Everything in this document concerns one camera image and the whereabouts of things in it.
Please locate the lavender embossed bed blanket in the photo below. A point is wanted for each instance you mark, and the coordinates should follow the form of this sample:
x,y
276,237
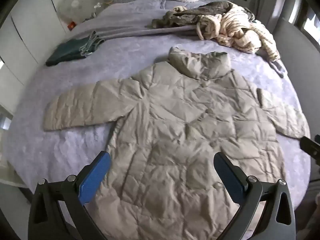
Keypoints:
x,y
75,142

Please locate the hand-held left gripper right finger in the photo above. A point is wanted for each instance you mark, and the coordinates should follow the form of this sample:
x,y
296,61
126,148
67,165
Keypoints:
x,y
227,177

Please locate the grey-brown fuzzy garment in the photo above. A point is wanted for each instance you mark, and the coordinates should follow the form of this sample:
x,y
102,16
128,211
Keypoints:
x,y
185,15

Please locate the white wardrobe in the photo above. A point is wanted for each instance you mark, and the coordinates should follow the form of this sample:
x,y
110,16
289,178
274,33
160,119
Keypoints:
x,y
25,42

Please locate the white electric fan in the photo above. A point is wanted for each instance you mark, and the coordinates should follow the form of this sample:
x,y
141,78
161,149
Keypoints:
x,y
75,3

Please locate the beige quilted puffer jacket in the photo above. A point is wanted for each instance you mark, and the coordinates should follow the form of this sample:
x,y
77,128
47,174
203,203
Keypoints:
x,y
175,130

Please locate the cream striped fleece garment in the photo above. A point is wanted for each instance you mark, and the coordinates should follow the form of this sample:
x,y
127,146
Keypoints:
x,y
232,27

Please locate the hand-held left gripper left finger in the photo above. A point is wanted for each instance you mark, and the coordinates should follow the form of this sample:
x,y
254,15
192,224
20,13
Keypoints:
x,y
96,177

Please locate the dark green folded garment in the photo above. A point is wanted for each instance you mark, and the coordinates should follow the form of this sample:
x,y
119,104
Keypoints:
x,y
65,52

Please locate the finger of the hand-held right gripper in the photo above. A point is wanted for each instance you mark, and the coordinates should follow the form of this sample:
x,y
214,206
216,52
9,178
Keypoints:
x,y
311,147

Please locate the small white object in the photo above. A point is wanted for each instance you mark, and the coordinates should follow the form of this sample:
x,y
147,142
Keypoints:
x,y
97,5

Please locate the small red box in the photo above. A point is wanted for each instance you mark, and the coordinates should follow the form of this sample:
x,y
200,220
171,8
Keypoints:
x,y
71,25

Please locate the window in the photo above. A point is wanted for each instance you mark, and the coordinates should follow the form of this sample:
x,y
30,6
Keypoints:
x,y
310,25

